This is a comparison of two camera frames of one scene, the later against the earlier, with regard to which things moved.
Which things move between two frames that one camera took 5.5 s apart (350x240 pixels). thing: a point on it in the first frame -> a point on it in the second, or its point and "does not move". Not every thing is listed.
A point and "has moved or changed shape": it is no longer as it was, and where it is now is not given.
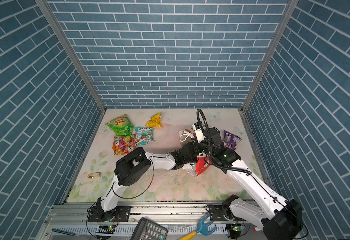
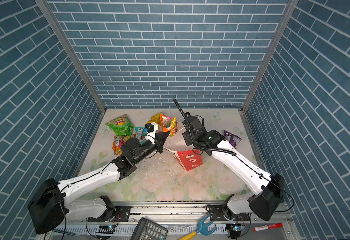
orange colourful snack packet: x=122 y=145 does not move
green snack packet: x=122 y=125 does not move
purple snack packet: x=230 y=140 does not move
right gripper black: x=195 y=148 -> x=187 y=140
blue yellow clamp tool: x=200 y=230 does not move
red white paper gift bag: x=203 y=161 has moved or changed shape
